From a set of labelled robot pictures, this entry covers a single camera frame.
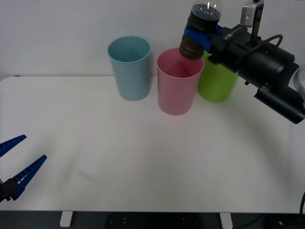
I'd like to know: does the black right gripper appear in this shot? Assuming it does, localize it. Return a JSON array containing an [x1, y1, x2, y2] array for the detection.
[[184, 23, 265, 73]]

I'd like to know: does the clear bottle with dark liquid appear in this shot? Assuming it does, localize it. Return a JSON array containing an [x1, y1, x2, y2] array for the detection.
[[179, 0, 223, 61]]

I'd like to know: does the pale blue plastic bin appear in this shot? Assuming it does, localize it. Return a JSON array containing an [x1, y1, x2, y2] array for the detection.
[[107, 36, 153, 102]]

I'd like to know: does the green plastic bin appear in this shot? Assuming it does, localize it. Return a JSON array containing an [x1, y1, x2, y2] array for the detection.
[[197, 51, 239, 103]]

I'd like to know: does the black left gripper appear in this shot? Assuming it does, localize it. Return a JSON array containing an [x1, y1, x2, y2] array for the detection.
[[0, 134, 48, 203]]

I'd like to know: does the white table leg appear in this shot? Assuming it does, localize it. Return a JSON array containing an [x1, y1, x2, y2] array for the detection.
[[219, 212, 233, 229], [59, 211, 73, 228]]

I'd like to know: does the pink plastic bin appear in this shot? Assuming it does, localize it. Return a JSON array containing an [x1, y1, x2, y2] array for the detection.
[[156, 47, 205, 116]]

